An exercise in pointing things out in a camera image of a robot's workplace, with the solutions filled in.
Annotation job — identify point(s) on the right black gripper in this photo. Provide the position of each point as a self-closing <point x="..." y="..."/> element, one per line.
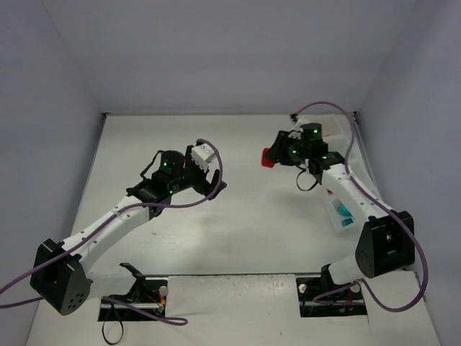
<point x="282" y="148"/>

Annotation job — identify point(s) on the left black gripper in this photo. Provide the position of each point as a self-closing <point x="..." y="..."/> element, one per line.
<point x="200" y="178"/>

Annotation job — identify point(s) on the red rounded lego brick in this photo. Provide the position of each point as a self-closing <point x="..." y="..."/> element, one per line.
<point x="265" y="162"/>

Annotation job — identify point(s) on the blue flower face lego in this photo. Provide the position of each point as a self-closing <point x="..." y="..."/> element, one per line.
<point x="345" y="214"/>

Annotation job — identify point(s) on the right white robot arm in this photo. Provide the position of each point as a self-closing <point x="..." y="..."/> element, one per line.
<point x="384" y="243"/>

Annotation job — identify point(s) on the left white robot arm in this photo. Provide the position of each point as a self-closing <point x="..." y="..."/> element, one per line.
<point x="62" y="274"/>

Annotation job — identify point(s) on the clear plastic compartment tray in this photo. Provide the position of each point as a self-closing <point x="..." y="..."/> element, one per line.
<point x="339" y="188"/>

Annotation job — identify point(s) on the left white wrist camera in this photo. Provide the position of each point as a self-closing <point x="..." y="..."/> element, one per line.
<point x="202" y="155"/>

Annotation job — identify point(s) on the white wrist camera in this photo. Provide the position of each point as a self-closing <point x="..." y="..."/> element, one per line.
<point x="297" y="122"/>
<point x="202" y="155"/>

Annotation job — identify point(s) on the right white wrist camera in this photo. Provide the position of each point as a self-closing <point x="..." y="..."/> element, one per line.
<point x="297" y="122"/>

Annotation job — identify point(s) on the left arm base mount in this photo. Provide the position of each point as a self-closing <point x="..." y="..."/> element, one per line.
<point x="146" y="293"/>

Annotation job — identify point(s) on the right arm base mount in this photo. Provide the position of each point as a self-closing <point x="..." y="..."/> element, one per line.
<point x="319" y="297"/>

